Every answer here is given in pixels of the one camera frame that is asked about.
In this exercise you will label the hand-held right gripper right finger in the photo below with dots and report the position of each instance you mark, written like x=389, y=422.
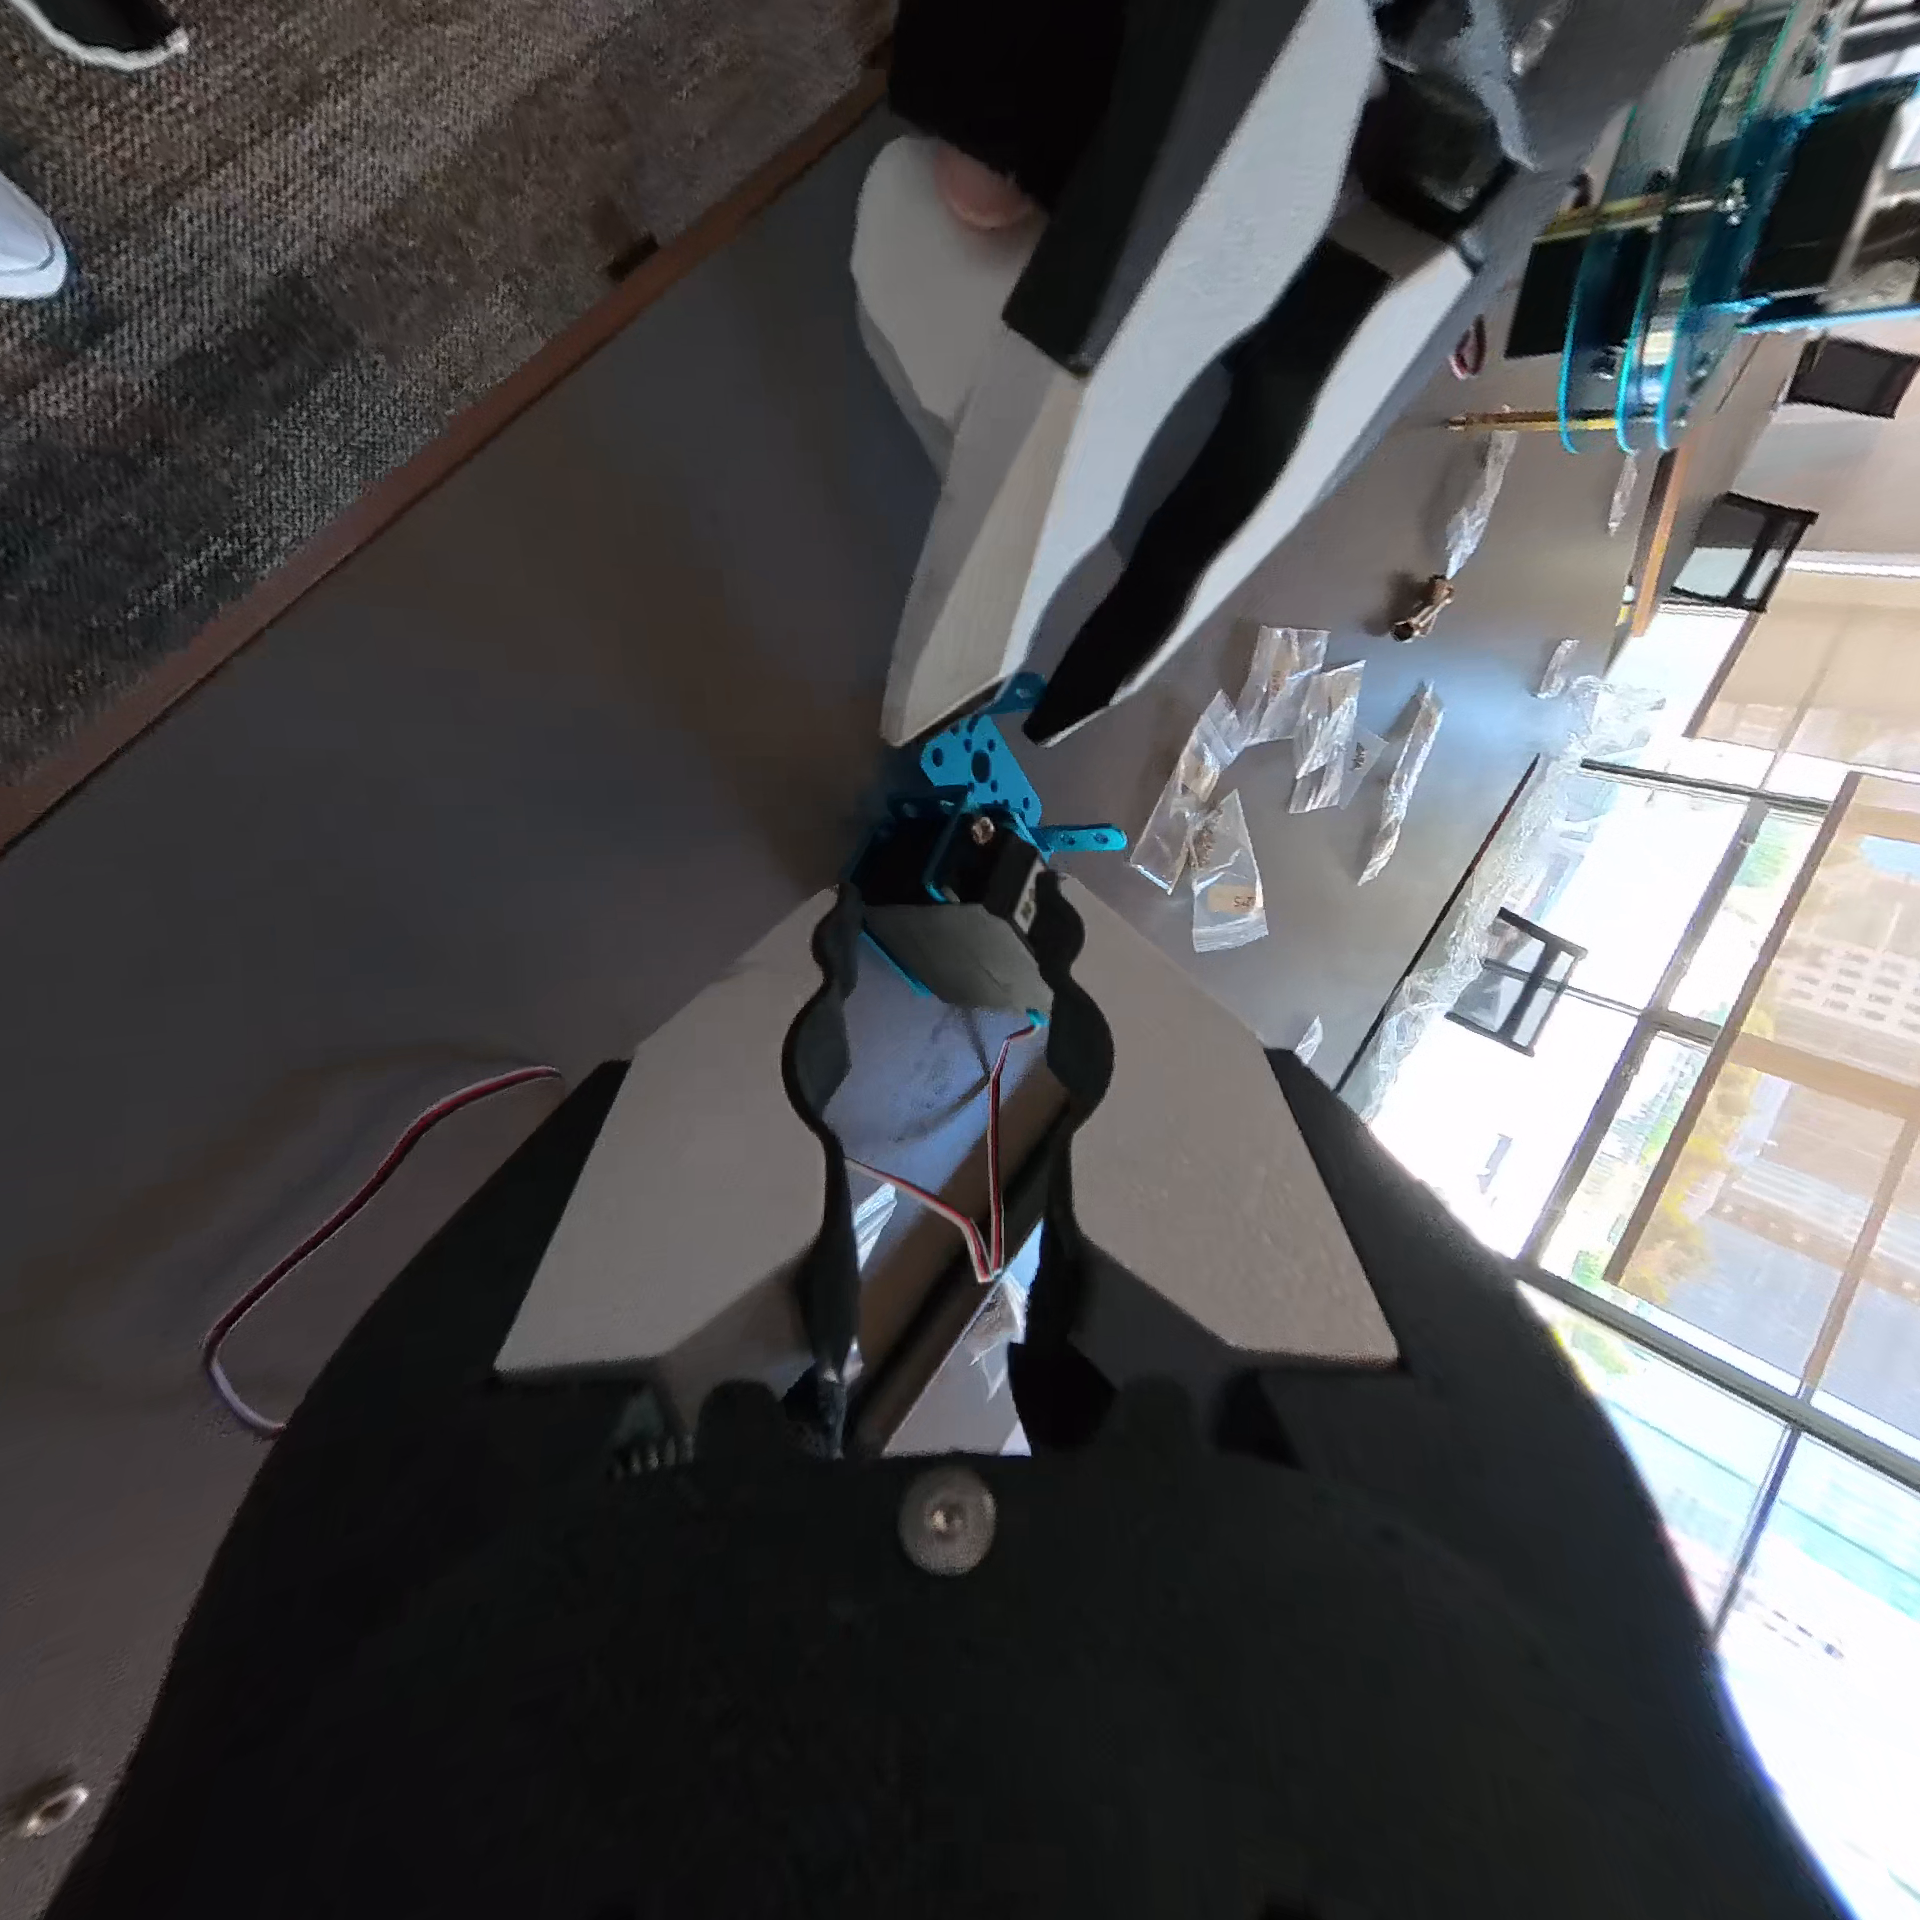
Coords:
x=1229, y=1200

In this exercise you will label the dark grey desk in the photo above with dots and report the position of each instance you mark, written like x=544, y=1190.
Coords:
x=524, y=674

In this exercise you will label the beige roller blind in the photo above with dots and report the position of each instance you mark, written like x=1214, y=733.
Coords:
x=1846, y=674

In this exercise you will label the blue toy robot arm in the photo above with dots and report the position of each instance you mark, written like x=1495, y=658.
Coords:
x=1771, y=194

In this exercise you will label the scattered clear screw bags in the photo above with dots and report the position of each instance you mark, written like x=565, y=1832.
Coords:
x=1229, y=886

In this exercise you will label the black chair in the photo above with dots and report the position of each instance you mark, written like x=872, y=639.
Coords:
x=1853, y=378
x=1742, y=553
x=1515, y=985

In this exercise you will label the person's black shoe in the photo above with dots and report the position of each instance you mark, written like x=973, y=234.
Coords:
x=105, y=24

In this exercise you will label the person's white shoe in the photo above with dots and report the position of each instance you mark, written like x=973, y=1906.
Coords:
x=23, y=238

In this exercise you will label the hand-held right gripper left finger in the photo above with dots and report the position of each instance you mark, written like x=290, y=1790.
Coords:
x=675, y=1200

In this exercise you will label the large glass window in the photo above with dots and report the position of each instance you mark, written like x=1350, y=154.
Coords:
x=1727, y=1200

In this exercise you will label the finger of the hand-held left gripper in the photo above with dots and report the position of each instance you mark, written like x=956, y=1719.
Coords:
x=1441, y=343
x=1020, y=525

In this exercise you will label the person's left hand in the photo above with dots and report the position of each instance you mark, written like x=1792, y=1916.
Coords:
x=985, y=194

